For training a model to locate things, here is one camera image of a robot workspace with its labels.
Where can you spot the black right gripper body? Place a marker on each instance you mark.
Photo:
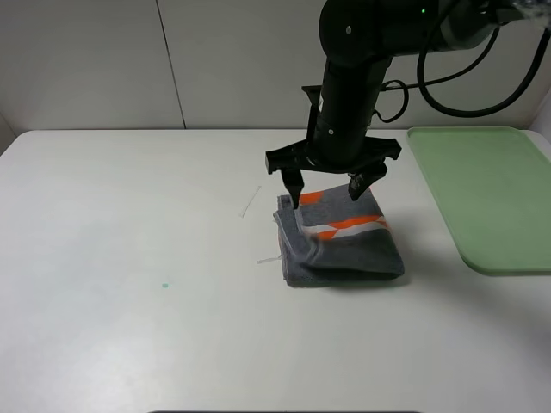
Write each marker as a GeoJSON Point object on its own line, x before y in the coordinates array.
{"type": "Point", "coordinates": [336, 139]}

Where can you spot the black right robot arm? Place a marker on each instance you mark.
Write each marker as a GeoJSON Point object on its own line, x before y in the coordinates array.
{"type": "Point", "coordinates": [360, 40]}

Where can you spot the green plastic tray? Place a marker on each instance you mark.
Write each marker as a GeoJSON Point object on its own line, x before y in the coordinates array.
{"type": "Point", "coordinates": [492, 187]}

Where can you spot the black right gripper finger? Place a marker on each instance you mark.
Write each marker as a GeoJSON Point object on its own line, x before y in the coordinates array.
{"type": "Point", "coordinates": [293, 182]}
{"type": "Point", "coordinates": [361, 181]}

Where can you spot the grey towel with orange pattern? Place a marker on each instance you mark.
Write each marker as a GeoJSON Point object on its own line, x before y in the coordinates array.
{"type": "Point", "coordinates": [330, 240]}

